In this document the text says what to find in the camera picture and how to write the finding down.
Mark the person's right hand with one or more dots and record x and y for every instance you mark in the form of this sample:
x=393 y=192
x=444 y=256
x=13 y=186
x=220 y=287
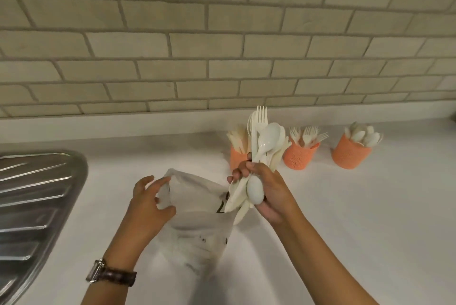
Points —
x=278 y=197

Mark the person's left hand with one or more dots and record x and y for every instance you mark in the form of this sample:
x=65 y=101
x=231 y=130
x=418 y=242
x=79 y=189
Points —
x=142 y=219

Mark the orange mesh plastic cup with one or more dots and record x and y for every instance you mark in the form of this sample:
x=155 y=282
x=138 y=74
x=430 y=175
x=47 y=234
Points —
x=236 y=158
x=351 y=156
x=299 y=158

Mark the translucent black print plastic bag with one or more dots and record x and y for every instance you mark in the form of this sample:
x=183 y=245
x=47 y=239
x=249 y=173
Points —
x=196 y=230

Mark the bunch of mixed plastic cutlery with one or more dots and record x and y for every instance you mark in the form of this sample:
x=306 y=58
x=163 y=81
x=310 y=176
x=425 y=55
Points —
x=269 y=135

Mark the person's left forearm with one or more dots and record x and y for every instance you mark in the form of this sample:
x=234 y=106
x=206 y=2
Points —
x=107 y=294

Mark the person's right forearm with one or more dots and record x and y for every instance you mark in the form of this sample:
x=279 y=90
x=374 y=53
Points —
x=320 y=265

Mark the stainless steel sink drainboard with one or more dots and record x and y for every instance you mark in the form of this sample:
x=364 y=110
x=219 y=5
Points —
x=32 y=208

